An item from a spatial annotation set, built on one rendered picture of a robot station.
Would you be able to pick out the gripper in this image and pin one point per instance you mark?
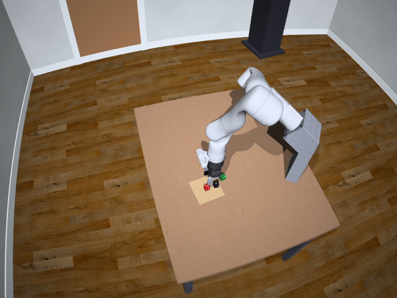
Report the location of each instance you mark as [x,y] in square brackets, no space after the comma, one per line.
[211,163]

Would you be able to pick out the tan flat mat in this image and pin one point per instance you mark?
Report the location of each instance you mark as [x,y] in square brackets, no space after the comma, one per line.
[203,196]

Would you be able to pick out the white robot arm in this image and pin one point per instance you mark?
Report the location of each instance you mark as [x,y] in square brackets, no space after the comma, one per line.
[264,106]

